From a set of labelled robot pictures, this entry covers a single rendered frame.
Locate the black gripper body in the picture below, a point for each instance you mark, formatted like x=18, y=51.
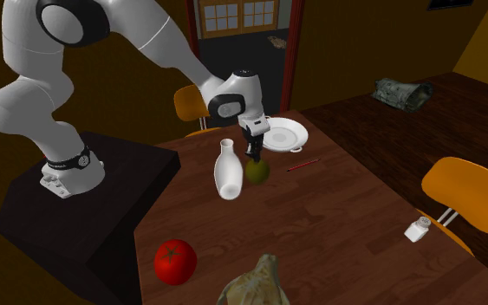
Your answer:
x=252, y=142

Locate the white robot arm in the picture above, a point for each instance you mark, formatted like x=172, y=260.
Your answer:
x=36, y=101

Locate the olive green round fruit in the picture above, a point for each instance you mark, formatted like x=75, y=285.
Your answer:
x=257, y=172

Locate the white ceramic vase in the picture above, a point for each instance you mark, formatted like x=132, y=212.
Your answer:
x=228, y=171

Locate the red pencil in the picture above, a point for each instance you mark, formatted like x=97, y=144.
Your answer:
x=303, y=164

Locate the orange chair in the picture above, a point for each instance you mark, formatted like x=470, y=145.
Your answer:
x=467, y=200
x=189, y=105

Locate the red-framed doorway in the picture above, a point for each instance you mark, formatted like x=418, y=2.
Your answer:
x=243, y=46

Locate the brown wooden dining table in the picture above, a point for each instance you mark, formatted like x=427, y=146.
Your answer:
x=319, y=236

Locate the red tomato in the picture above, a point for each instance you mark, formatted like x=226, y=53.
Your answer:
x=175, y=262

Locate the beige crumpled lumpy object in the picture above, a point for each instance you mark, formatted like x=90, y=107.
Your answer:
x=254, y=285

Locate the grey crumpled bag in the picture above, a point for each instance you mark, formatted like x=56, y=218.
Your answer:
x=403, y=94

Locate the black robot stand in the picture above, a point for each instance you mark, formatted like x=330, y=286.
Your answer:
x=100, y=202

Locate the white salt shaker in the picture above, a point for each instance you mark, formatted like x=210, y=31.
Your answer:
x=417, y=228

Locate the dark wall picture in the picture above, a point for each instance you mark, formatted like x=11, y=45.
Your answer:
x=444, y=3

